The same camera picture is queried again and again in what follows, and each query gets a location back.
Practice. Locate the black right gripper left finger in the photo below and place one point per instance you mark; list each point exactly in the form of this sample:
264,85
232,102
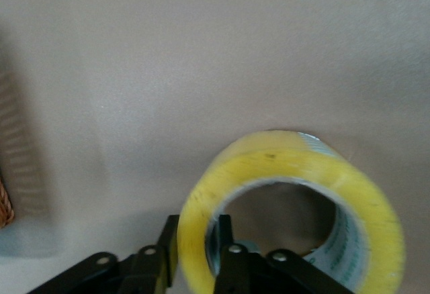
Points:
144,270

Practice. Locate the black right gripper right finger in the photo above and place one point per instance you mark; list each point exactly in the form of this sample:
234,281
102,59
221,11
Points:
242,274

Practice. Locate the yellow packing tape roll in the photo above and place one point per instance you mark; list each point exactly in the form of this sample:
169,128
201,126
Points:
302,166

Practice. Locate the orange woven tray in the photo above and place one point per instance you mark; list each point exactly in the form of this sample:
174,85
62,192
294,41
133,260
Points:
5,206

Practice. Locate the brown table cover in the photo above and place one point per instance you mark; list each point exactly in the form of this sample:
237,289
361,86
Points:
215,55

